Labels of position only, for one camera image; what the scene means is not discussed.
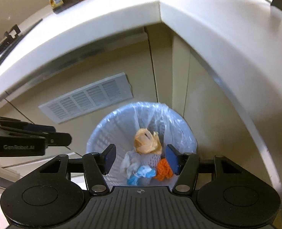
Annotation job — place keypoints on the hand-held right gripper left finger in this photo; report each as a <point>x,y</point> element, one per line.
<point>109,158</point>

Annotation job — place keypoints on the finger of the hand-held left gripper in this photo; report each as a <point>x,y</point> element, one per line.
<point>59,138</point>
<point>39,127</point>

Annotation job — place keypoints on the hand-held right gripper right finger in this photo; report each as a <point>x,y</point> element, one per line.
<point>172,158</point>

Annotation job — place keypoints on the white tissue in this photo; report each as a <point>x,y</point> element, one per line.
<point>130,162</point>

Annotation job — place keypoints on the white foam fruit net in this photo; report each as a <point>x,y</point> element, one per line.
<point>150,159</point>

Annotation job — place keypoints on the white mesh waste bin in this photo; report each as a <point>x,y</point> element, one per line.
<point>100,138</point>

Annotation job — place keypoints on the beige plastic bag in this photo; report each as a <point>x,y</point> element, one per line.
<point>146,143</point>

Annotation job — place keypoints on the blue plastic glove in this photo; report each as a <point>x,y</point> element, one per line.
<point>142,174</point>

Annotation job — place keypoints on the clear bin liner bag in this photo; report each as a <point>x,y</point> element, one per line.
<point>141,111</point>

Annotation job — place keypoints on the grey cabinet vent grille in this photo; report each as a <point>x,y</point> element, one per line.
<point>88,97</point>

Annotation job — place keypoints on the black gas stove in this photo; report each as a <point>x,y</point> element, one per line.
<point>4,45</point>

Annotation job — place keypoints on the beige kitchen cabinet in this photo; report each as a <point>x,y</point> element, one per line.
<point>131,59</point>

